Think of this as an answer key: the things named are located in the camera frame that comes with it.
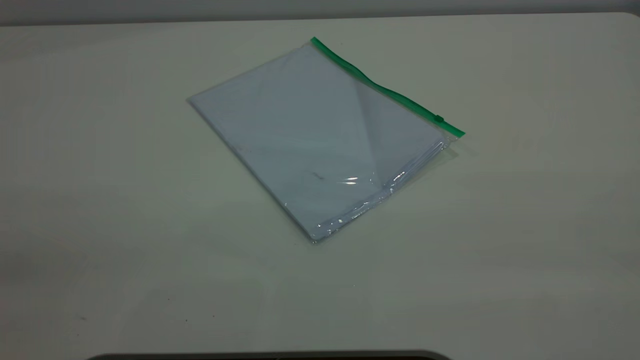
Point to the clear zipper bag green strip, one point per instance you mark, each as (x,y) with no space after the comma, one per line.
(320,140)

